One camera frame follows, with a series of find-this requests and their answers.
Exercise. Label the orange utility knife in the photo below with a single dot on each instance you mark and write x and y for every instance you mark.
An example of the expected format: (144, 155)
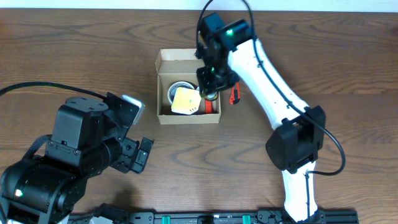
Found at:
(235, 94)

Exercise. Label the yellow sticky note pad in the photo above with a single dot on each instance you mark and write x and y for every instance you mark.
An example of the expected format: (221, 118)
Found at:
(186, 101)

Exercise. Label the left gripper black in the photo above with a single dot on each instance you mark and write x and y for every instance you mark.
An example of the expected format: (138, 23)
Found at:
(130, 153)

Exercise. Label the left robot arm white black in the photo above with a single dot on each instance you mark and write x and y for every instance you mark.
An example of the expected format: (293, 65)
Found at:
(89, 136)

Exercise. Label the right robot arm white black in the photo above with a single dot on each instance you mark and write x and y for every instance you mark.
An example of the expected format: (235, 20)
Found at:
(231, 53)

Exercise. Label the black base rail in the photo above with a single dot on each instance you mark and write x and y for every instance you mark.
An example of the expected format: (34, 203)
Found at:
(106, 213)

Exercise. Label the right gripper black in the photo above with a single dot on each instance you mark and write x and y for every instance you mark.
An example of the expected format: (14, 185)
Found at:
(214, 82)

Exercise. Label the white tape roll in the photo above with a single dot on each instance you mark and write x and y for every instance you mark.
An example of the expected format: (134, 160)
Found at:
(173, 88)

